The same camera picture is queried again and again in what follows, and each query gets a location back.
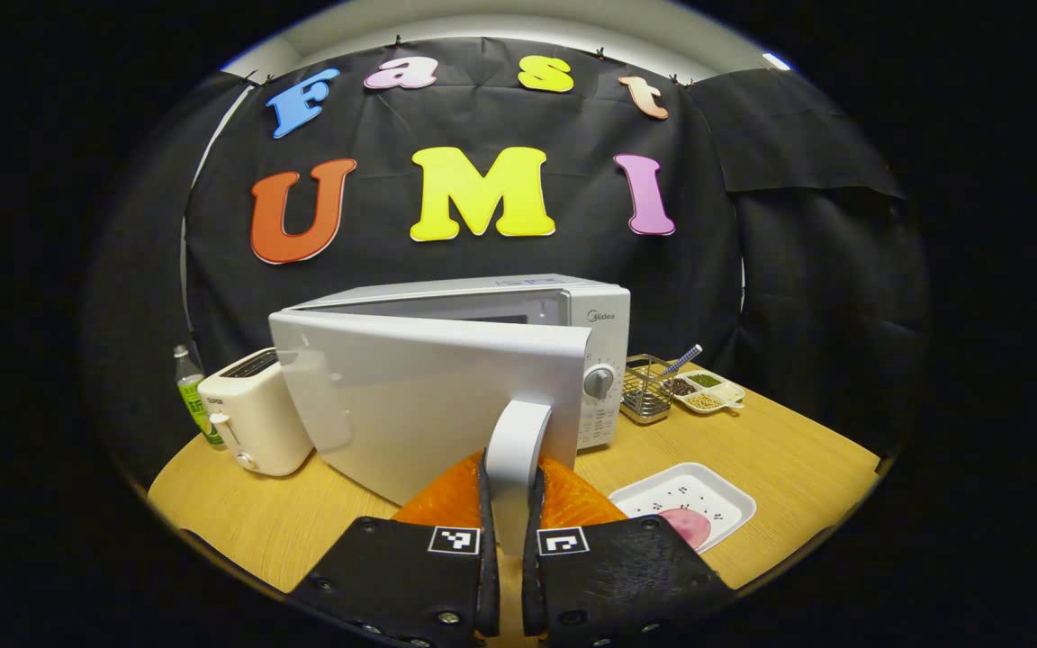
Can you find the white food tray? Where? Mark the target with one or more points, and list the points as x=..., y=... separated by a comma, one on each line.
x=689, y=490

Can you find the green label drink bottle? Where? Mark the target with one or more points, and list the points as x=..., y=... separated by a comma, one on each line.
x=193, y=400

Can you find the white microwave oven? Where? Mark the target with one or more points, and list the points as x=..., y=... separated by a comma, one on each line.
x=428, y=396

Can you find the black backdrop cloth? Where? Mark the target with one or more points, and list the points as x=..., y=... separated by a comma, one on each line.
x=500, y=117

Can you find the ceiling light panel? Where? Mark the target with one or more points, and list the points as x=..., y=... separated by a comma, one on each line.
x=776, y=61

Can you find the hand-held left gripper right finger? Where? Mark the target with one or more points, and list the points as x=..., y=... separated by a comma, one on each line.
x=532, y=540

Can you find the pink meat slice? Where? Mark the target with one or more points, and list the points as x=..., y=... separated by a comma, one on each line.
x=688, y=526

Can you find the white toaster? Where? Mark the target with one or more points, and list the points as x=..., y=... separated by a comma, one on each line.
x=257, y=423

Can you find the divided white seed dish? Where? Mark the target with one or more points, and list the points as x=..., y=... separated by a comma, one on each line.
x=707, y=396

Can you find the striped straw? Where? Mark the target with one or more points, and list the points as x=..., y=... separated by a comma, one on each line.
x=682, y=360

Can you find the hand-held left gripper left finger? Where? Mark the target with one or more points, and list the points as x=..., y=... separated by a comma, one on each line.
x=490, y=540

